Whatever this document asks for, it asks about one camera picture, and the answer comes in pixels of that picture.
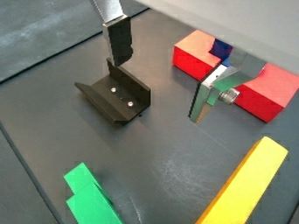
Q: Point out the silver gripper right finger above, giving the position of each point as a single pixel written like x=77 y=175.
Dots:
x=218 y=86

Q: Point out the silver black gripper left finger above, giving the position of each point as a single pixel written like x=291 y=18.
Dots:
x=116 y=28

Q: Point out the yellow long block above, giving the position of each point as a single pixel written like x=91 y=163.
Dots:
x=239 y=195

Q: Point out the red slotted base board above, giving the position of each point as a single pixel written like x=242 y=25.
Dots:
x=263 y=96

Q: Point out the blue U-shaped block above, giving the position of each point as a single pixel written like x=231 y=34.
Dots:
x=222 y=50

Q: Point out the dark grey work mat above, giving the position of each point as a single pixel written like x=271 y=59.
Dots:
x=162 y=165

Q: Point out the green stepped arch block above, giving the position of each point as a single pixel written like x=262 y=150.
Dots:
x=88 y=203

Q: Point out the black angled metal bracket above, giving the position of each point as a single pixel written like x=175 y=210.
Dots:
x=119 y=95

